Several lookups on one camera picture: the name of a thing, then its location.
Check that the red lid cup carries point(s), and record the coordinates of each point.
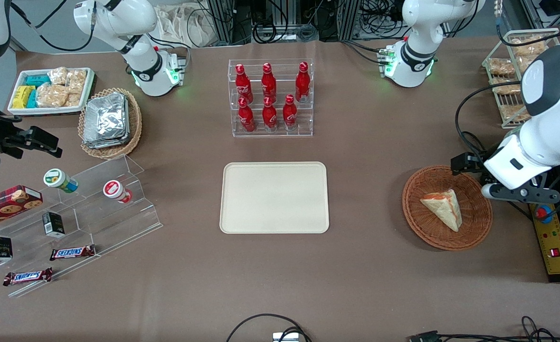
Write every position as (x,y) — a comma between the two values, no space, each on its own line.
(114,190)

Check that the small grey device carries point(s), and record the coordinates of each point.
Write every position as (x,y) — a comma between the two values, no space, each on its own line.
(285,337)

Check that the beige cloth bag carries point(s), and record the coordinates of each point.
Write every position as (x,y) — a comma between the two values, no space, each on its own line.
(185,26)

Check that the black appliance with yellow panel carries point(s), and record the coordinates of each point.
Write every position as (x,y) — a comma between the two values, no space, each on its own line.
(553,240)

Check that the oval light wicker basket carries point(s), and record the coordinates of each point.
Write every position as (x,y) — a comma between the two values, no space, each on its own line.
(135,123)

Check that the white rectangular snack tray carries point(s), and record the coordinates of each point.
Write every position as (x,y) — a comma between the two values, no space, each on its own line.
(47,110)

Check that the red cookie box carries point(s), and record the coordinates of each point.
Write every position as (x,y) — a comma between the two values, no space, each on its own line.
(4,206)

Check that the beige plastic tray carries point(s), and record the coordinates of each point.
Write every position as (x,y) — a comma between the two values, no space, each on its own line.
(274,197)

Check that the triangular sandwich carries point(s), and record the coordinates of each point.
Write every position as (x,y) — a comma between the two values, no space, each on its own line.
(443,209)

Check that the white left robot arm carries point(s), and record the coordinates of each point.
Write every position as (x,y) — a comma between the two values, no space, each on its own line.
(412,47)

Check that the round brown wicker basket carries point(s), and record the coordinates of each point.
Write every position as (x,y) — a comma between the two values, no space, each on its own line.
(422,223)

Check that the clear acrylic stepped stand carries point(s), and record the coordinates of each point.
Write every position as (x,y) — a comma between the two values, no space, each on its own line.
(113,228)

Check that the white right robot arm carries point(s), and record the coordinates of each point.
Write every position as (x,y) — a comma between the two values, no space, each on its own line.
(142,71)

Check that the teal snack packet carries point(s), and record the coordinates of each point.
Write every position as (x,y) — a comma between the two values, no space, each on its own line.
(32,100)
(36,80)

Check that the clear rice cracker bag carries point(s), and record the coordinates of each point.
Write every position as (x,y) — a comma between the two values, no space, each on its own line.
(52,96)
(74,99)
(77,79)
(57,75)

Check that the clear bagged pastry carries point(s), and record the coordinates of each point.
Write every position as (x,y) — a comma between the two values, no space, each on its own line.
(515,113)
(529,46)
(500,66)
(505,86)
(526,61)

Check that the red emergency stop button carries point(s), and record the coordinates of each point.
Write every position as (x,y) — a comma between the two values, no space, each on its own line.
(543,213)

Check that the red cola bottle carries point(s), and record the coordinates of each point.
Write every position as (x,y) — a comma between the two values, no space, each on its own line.
(242,83)
(302,81)
(246,118)
(289,113)
(269,115)
(268,81)

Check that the snickers chocolate bar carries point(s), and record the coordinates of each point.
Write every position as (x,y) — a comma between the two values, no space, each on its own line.
(27,276)
(72,252)

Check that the green lid cup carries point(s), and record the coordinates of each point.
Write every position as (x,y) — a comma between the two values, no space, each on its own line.
(59,179)

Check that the silver foil pack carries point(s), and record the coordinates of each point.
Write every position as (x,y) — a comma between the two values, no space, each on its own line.
(105,116)
(104,144)

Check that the aluminium frame rack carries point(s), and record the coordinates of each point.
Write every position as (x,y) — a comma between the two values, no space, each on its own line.
(223,21)

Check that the clear acrylic bottle rack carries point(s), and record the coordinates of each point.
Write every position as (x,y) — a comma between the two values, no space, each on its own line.
(280,133)

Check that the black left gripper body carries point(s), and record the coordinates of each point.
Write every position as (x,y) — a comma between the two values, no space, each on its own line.
(475,161)

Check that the yellow snack packet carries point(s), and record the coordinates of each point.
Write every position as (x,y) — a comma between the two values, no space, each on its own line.
(22,96)

